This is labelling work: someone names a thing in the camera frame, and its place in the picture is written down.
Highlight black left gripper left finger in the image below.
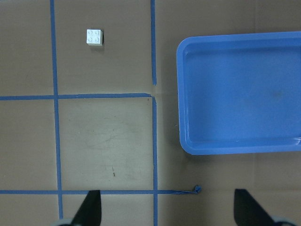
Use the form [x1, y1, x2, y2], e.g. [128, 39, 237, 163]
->
[71, 190, 102, 226]

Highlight blue plastic tray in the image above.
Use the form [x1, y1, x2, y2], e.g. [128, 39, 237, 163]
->
[176, 32, 301, 155]

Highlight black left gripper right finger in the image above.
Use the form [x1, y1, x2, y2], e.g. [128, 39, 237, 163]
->
[234, 189, 275, 226]

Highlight white block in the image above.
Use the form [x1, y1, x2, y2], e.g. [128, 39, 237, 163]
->
[86, 29, 103, 46]

